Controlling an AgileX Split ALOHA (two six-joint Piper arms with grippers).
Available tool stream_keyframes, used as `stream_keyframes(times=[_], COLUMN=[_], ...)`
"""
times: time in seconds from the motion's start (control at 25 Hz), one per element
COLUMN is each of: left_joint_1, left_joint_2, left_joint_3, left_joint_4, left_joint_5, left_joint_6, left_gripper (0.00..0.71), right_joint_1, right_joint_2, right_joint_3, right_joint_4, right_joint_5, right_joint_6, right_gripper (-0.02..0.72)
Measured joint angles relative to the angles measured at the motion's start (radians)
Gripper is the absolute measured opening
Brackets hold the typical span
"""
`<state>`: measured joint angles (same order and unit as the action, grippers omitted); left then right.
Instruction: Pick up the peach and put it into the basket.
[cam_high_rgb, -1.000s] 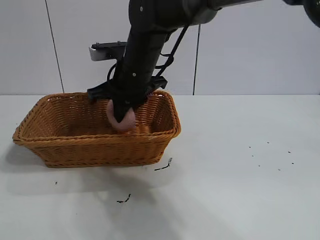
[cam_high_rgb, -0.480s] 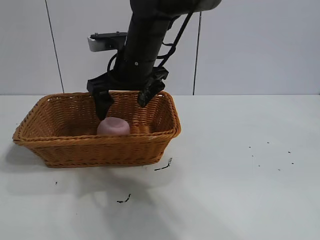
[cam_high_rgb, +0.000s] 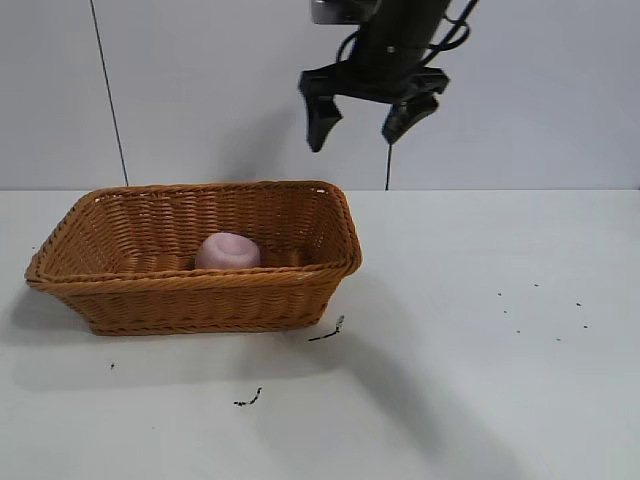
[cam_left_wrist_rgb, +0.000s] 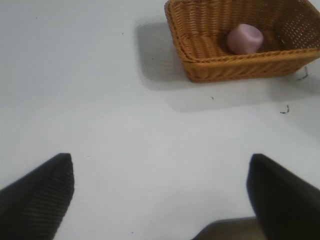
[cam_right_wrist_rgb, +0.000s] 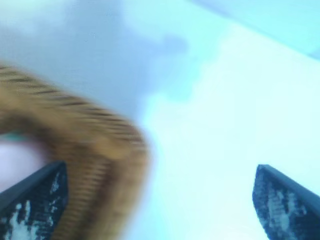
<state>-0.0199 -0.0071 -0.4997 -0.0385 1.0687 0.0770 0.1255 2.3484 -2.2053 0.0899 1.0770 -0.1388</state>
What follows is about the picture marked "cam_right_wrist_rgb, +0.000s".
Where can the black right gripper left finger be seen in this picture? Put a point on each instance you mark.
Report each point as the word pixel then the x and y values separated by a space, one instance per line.
pixel 35 205

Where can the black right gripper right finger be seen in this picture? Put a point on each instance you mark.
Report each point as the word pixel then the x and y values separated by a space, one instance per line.
pixel 282 207

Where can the pink peach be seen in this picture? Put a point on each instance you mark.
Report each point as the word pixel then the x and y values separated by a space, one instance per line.
pixel 17 162

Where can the brown wicker basket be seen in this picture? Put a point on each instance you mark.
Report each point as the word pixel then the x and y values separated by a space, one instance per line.
pixel 100 155

